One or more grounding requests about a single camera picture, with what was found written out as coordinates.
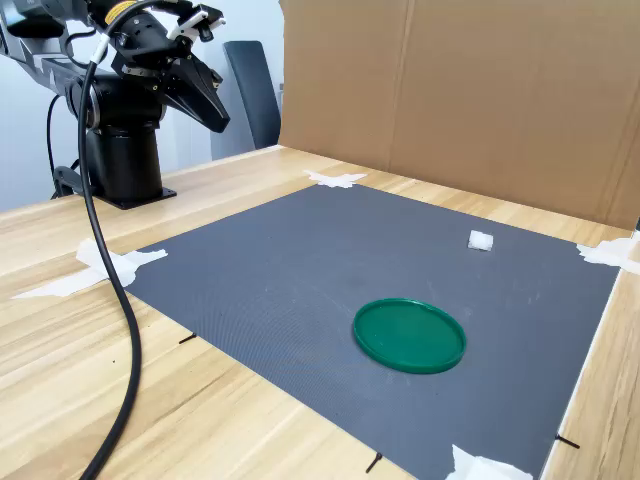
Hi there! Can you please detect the small white plastic terminal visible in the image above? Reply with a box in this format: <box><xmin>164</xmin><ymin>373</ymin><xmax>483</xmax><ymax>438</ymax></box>
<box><xmin>466</xmin><ymin>230</ymin><xmax>495</xmax><ymax>252</ymax></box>

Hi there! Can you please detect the round green lid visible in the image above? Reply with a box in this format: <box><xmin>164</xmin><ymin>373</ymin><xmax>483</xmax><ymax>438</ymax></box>
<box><xmin>352</xmin><ymin>297</ymin><xmax>468</xmax><ymax>374</ymax></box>

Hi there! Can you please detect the dark grey chair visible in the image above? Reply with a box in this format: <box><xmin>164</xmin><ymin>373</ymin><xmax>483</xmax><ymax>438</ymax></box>
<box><xmin>223</xmin><ymin>40</ymin><xmax>282</xmax><ymax>150</ymax></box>

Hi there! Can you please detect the black table clamp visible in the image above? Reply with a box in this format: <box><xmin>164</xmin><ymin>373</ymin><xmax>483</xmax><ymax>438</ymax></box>
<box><xmin>52</xmin><ymin>159</ymin><xmax>96</xmax><ymax>199</ymax></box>

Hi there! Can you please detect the small white tape patch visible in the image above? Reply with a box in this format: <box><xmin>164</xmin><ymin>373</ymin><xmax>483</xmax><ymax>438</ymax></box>
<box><xmin>444</xmin><ymin>443</ymin><xmax>534</xmax><ymax>480</ymax></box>
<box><xmin>303</xmin><ymin>169</ymin><xmax>369</xmax><ymax>190</ymax></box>
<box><xmin>576</xmin><ymin>237</ymin><xmax>640</xmax><ymax>275</ymax></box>

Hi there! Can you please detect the dark grey mat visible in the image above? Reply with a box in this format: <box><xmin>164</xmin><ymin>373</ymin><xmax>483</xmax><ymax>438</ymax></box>
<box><xmin>122</xmin><ymin>183</ymin><xmax>621</xmax><ymax>480</ymax></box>

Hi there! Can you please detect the large white tape patch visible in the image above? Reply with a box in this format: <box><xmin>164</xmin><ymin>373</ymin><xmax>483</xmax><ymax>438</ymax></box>
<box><xmin>9</xmin><ymin>237</ymin><xmax>169</xmax><ymax>301</ymax></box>

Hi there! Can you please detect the brown cardboard partition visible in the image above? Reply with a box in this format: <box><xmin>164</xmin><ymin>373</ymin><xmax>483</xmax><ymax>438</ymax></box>
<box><xmin>277</xmin><ymin>0</ymin><xmax>640</xmax><ymax>231</ymax></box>

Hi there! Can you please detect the small white camera box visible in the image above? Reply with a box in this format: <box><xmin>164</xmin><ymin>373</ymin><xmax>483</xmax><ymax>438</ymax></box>
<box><xmin>166</xmin><ymin>3</ymin><xmax>226</xmax><ymax>44</ymax></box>

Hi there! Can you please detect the thin black cable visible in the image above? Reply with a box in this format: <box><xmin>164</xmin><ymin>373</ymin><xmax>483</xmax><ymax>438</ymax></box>
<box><xmin>45</xmin><ymin>92</ymin><xmax>64</xmax><ymax>201</ymax></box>

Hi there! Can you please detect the thick black camera cable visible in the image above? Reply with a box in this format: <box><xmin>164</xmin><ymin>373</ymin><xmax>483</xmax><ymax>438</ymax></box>
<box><xmin>77</xmin><ymin>0</ymin><xmax>151</xmax><ymax>480</ymax></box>

